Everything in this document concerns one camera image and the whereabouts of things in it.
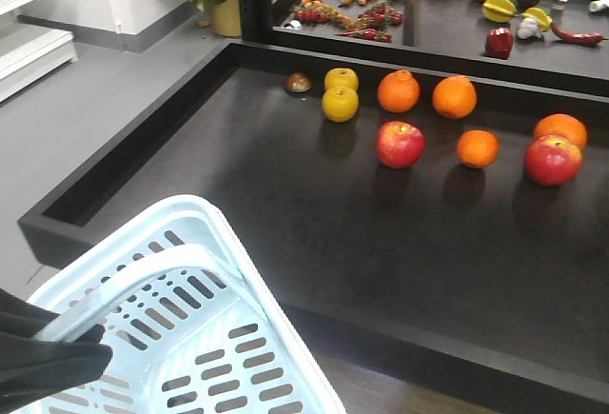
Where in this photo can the red apple far left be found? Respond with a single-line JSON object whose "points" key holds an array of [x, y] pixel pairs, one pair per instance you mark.
{"points": [[399, 144]]}

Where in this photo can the big orange grapefruit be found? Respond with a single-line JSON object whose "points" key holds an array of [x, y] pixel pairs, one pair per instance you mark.
{"points": [[563, 125]]}

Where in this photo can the white garlic bulb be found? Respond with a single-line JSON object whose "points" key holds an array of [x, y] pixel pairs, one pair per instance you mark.
{"points": [[529, 28]]}

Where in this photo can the red bell pepper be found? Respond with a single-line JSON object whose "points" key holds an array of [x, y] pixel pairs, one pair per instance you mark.
{"points": [[499, 43]]}

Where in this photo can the white supermarket shelf unit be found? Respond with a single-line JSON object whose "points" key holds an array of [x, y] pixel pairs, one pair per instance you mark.
{"points": [[29, 52]]}

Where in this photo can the light blue plastic basket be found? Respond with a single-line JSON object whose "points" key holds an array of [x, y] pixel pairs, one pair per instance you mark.
{"points": [[191, 323]]}

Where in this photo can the red chili pepper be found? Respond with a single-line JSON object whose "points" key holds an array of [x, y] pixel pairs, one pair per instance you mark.
{"points": [[584, 39]]}

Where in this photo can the black wooden produce stand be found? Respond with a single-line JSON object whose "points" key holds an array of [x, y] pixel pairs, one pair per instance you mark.
{"points": [[459, 269]]}

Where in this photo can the red apple left edge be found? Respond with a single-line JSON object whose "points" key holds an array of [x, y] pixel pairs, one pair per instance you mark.
{"points": [[552, 160]]}

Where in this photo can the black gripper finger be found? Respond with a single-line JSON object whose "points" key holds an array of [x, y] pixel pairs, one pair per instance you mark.
{"points": [[32, 370], [22, 319]]}

